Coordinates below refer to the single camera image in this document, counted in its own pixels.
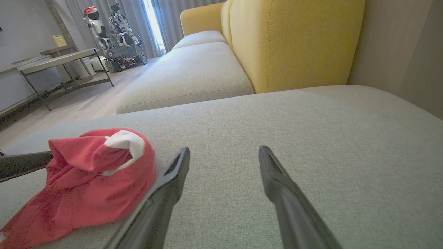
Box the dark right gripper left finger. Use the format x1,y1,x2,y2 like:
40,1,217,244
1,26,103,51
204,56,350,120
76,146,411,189
104,147,191,249

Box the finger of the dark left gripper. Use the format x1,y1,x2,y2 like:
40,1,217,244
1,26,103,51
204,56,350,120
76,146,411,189
0,151,53,183

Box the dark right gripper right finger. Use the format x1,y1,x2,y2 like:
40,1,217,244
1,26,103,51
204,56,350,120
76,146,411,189
258,145,343,249

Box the red basketball shorts white stripe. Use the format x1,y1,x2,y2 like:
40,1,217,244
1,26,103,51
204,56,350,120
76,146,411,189
0,128,156,249

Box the grey and yellow sofa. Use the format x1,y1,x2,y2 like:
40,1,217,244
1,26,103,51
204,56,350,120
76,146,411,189
0,85,443,249

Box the white ribbed bin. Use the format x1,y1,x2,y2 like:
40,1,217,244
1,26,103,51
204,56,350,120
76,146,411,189
74,58,97,79

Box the wooden side table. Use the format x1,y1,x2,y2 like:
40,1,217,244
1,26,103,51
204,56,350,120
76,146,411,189
40,43,98,83

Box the black wheeled robot platform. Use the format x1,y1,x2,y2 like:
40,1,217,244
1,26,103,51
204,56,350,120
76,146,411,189
103,45,148,74

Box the yellow sofa backrest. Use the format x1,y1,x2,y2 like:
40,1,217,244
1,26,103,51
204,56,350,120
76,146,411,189
221,0,366,94

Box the silver humanoid robot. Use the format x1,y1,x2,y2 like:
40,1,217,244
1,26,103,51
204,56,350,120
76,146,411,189
109,3,143,49

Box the small grey sofa seat cushion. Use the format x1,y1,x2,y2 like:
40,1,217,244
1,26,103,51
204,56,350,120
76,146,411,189
172,30,228,50

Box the yellow sofa armrest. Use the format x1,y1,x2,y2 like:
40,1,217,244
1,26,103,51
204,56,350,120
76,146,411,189
180,3,226,37

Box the grey curtain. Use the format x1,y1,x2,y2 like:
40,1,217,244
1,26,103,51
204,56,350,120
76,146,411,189
152,0,225,53

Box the beige table black metal frame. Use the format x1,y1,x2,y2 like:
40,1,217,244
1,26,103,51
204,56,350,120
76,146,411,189
17,48,115,112

